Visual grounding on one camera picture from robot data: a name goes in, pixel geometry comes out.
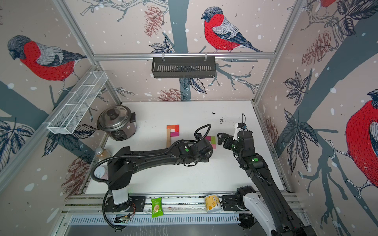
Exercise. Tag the thin wood block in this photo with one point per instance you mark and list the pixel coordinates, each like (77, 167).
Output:
(168, 131)

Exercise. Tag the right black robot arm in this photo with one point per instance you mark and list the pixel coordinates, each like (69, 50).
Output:
(271, 210)

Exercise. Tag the black hanging wall basket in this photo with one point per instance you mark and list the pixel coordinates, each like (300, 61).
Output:
(184, 67)

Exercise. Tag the wide wood block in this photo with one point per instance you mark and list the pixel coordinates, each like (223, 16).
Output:
(168, 142)

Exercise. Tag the yellow snack can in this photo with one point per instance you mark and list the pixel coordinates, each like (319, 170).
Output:
(212, 203)

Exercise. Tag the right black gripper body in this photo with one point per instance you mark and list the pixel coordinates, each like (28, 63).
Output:
(239, 152)

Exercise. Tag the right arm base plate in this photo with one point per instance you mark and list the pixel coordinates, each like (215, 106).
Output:
(235, 202)

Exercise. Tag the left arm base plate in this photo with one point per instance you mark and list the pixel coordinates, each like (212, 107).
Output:
(133, 204)

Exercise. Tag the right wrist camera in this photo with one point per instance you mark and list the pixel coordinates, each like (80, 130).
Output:
(238, 127)

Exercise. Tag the white wire mesh basket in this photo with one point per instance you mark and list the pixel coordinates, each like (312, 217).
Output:
(73, 111)

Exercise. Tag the glass spice jar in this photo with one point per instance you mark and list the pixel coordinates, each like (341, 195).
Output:
(102, 154)

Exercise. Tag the pink drink can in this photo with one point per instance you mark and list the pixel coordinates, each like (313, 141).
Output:
(101, 172)

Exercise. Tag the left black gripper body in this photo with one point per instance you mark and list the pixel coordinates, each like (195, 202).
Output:
(204, 159)

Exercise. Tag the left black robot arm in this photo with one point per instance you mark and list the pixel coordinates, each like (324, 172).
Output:
(116, 172)

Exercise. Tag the green snack packet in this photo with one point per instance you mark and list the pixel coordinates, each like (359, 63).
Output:
(157, 210)

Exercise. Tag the green block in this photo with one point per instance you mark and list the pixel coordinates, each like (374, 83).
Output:
(213, 140)

